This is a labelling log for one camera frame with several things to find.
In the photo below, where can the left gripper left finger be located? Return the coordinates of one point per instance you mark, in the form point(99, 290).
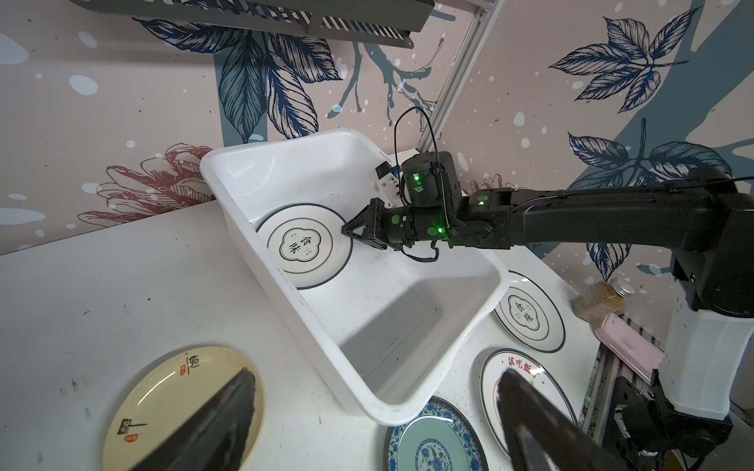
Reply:
point(212, 439)

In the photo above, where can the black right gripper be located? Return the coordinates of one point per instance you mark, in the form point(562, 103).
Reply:
point(430, 185)

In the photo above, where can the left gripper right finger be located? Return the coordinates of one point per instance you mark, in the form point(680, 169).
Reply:
point(553, 443)

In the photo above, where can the white green-rimmed plate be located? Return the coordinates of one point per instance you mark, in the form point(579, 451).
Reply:
point(529, 315)
point(307, 243)

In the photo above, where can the orange sunburst plate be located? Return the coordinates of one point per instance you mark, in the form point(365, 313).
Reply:
point(515, 388)

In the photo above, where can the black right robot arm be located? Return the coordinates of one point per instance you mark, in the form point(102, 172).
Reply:
point(704, 221)

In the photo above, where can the white plastic bin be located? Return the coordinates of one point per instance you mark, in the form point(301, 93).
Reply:
point(384, 333)

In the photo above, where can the yellow round plate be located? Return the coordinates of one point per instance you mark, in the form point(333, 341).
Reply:
point(169, 395)

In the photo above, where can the teal floral plate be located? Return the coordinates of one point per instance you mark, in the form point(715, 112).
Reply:
point(439, 438)

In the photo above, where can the pink flat case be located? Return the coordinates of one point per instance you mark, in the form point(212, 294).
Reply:
point(629, 346)

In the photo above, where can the glass jar with lid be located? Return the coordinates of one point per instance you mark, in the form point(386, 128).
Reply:
point(601, 300)

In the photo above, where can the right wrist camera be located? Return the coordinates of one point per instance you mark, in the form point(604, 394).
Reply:
point(387, 185)

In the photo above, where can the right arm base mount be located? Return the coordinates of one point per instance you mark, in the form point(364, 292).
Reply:
point(644, 430)

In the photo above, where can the black hanging wire basket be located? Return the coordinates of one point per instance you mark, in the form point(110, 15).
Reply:
point(382, 22)

